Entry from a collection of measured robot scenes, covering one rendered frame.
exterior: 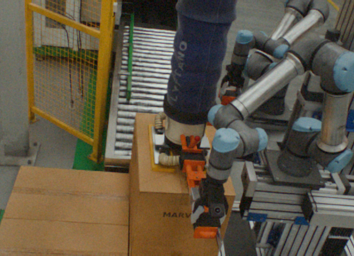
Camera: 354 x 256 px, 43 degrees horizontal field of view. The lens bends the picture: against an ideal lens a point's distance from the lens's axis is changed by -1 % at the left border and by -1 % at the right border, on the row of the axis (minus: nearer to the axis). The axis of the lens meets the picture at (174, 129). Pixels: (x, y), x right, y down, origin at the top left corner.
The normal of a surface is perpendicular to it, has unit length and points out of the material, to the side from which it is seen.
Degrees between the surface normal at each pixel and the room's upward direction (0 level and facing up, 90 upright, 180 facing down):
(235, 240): 0
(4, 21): 90
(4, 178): 0
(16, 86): 90
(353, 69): 83
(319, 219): 90
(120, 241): 0
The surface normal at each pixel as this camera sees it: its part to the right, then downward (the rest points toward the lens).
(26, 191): 0.15, -0.83
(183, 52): -0.58, 0.18
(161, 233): 0.10, 0.55
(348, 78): 0.51, 0.42
